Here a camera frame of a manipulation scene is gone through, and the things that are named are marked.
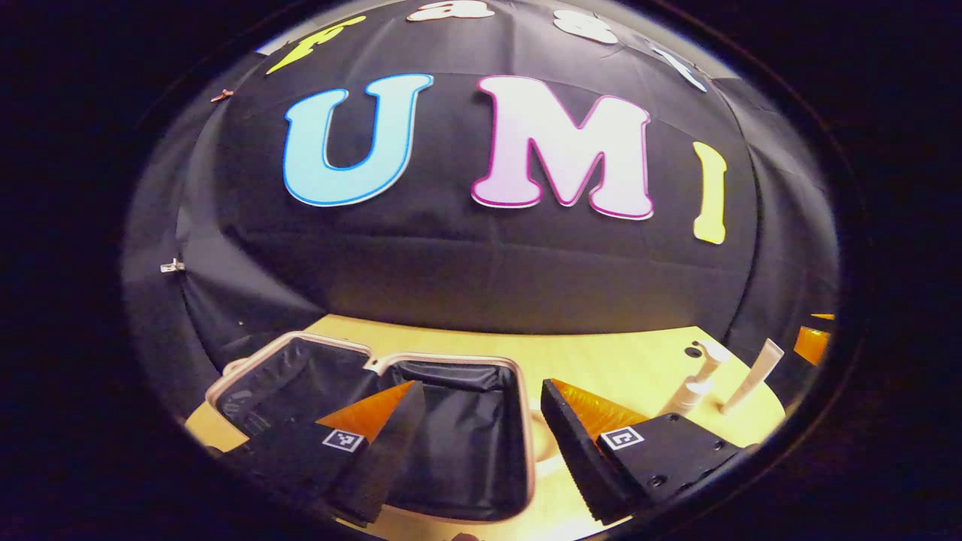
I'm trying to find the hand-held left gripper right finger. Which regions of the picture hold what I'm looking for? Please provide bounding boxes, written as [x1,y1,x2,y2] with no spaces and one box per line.
[540,378,752,527]

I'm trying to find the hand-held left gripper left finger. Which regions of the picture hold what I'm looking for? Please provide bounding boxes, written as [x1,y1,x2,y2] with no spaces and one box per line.
[225,380,428,528]

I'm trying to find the white squeeze tube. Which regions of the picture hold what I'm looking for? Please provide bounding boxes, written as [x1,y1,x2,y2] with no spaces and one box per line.
[720,338,785,416]

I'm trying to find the pink suitcase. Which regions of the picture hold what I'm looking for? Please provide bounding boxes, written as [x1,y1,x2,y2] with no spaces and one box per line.
[204,331,561,524]

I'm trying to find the white pump bottle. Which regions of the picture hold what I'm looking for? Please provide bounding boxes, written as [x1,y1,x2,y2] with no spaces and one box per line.
[661,340,731,416]

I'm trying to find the black backdrop cloth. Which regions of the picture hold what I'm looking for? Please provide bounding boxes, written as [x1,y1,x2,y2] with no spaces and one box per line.
[124,0,839,422]

